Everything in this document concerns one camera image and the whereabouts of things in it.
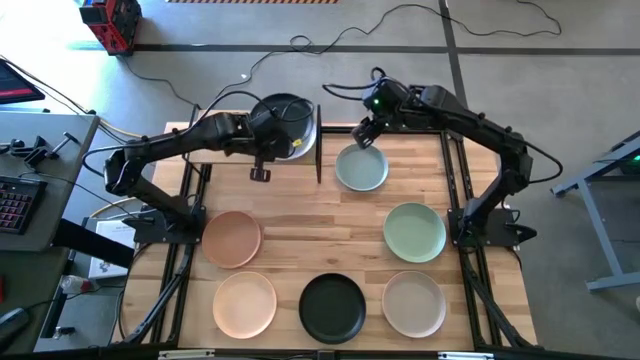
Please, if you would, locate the black floor cable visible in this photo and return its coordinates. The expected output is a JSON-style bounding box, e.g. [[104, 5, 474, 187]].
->
[[213, 0, 563, 110], [121, 53, 202, 110]]

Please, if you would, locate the terracotta plate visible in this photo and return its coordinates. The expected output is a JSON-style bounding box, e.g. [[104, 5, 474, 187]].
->
[[201, 209, 263, 270]]

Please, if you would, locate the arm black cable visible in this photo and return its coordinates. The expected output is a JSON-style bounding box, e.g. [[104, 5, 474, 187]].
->
[[187, 89, 315, 136], [322, 66, 389, 101]]

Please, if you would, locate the black keyboard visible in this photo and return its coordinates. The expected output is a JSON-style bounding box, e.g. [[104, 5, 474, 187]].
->
[[0, 174, 49, 236]]

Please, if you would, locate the beige plate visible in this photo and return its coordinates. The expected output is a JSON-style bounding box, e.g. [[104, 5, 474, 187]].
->
[[381, 270, 448, 339]]

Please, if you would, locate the white booklet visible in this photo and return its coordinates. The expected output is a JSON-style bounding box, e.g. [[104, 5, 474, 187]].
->
[[87, 218, 137, 280]]

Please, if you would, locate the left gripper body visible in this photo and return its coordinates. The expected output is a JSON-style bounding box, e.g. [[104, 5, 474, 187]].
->
[[234, 113, 296, 160]]

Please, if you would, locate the desk monitor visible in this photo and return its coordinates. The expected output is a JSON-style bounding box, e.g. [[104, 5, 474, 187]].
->
[[0, 58, 46, 106]]

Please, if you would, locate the black aluminium table frame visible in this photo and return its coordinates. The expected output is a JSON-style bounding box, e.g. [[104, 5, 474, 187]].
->
[[112, 124, 539, 351]]

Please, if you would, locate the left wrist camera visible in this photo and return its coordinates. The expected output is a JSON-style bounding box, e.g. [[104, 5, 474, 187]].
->
[[249, 154, 273, 183]]

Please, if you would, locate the black dish rack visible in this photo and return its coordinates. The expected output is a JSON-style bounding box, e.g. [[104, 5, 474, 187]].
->
[[182, 103, 324, 185]]

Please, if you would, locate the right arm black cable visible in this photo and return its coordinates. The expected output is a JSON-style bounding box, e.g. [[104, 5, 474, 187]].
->
[[322, 66, 389, 101]]

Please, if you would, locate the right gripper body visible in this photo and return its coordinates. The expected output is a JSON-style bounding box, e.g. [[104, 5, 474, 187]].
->
[[359, 113, 396, 139]]

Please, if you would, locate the yellow cable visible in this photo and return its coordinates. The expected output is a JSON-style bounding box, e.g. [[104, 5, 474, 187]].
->
[[97, 117, 164, 146]]

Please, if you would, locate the black clamp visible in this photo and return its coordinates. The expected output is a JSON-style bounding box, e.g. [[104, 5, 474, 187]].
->
[[0, 130, 81, 169]]

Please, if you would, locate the black device with green light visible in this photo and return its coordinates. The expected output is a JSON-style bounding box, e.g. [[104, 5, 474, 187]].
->
[[612, 149, 640, 177]]

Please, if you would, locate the dark slate plate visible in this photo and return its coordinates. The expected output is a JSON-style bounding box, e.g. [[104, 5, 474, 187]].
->
[[249, 92, 317, 157]]

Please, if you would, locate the silver bracket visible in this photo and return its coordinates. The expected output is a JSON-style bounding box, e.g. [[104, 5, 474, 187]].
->
[[438, 351, 495, 360], [158, 349, 216, 360]]

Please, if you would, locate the peach plate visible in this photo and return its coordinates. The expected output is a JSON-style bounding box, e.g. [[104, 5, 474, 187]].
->
[[212, 270, 278, 340]]

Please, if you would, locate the grey-blue plate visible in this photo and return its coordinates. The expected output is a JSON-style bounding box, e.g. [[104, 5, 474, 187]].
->
[[334, 143, 390, 193]]

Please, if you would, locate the black plate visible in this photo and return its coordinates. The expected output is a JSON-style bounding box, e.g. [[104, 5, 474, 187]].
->
[[298, 272, 368, 345]]

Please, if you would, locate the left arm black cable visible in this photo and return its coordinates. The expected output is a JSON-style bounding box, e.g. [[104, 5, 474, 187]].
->
[[187, 89, 315, 136]]

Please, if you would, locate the black computer mouse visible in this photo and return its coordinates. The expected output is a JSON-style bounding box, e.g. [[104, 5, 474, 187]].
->
[[0, 306, 31, 346]]

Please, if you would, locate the black beam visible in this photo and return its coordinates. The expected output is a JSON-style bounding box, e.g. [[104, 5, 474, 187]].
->
[[49, 217, 137, 270]]

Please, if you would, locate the grey desk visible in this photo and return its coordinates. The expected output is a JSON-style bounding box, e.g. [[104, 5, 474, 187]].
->
[[0, 110, 101, 254]]

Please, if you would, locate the blue-grey metal workbench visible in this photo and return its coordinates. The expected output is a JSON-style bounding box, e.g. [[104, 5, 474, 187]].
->
[[549, 129, 640, 293]]

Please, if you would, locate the light green plate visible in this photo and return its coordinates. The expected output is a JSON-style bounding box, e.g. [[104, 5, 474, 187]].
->
[[382, 201, 448, 265]]

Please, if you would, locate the plastic bottle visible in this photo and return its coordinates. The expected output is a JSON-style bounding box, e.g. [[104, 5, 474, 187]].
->
[[58, 273, 101, 296]]

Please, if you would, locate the red and black tool cart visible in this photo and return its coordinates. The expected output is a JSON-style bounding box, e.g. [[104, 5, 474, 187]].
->
[[78, 0, 143, 57]]

